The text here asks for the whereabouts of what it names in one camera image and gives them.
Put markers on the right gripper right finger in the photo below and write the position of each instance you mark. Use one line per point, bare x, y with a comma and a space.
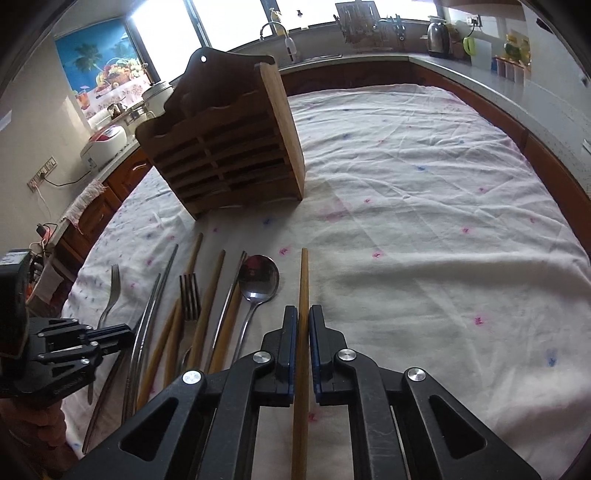
404, 425

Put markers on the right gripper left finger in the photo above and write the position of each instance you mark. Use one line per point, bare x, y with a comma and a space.
202, 426

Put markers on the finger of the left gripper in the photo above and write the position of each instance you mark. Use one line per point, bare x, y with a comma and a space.
111, 339

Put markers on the steel chopstick one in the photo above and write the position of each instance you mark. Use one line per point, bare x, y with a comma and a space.
137, 354

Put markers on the wooden chopstick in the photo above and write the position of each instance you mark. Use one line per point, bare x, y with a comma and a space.
222, 334
299, 449
197, 345
157, 354

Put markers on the steel spoon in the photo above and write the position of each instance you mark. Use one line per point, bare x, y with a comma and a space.
258, 280

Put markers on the light steel fork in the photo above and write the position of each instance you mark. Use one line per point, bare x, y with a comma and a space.
114, 293

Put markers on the lace cloth on counter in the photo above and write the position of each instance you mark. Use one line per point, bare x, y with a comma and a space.
90, 193

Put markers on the white floral tablecloth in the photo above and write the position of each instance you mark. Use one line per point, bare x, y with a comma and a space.
432, 243

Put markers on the white pink rice cooker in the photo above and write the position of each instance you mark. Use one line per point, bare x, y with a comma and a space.
103, 146

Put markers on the wooden utensil holder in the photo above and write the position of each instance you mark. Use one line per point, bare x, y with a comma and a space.
227, 137

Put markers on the white pot cooker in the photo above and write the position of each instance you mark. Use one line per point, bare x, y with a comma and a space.
156, 95

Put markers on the tropical fruit poster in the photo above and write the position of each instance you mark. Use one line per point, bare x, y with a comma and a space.
102, 68

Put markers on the condiment bottles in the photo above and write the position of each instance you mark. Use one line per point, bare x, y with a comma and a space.
514, 64

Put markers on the steel electric kettle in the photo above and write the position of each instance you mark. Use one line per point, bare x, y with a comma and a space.
438, 39

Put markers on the knife rack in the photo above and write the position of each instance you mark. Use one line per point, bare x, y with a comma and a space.
358, 20

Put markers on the wall power socket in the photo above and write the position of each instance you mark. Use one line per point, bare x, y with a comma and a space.
47, 168

